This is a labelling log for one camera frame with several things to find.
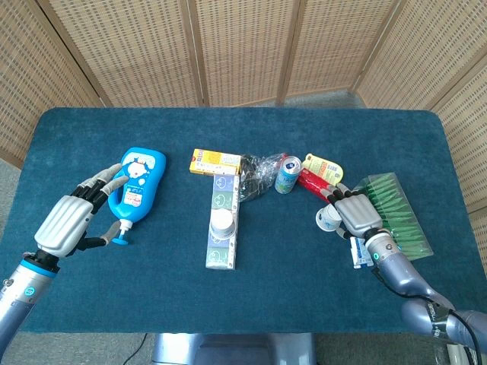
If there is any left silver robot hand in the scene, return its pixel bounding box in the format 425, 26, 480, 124
33, 163, 130, 259

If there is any blue table cloth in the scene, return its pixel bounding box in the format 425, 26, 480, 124
0, 106, 480, 335

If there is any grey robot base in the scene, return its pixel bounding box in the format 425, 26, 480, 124
151, 332, 317, 365

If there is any yellow green packet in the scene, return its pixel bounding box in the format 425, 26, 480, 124
301, 153, 345, 187

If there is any bamboo folding screen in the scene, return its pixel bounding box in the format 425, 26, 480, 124
0, 0, 487, 214

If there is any white blue toothpaste tube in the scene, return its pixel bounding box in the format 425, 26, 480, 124
349, 236, 375, 270

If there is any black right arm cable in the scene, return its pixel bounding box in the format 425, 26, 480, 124
371, 265, 481, 351

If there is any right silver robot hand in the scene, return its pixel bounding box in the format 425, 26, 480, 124
325, 182, 384, 240

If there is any blue pump bottle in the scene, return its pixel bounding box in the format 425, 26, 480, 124
107, 147, 167, 246

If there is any light blue drink can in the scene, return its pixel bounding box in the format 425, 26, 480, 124
274, 154, 303, 195

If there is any red foil packet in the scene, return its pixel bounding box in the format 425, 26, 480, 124
296, 169, 342, 202

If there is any yellow cardboard box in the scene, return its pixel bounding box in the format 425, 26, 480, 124
189, 148, 244, 176

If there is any clear box of green sachets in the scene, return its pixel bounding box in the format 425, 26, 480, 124
352, 172, 434, 262

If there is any clear bag of black pieces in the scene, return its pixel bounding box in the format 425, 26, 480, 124
238, 152, 287, 202

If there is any long tissue pack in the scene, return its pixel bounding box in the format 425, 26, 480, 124
205, 173, 241, 271

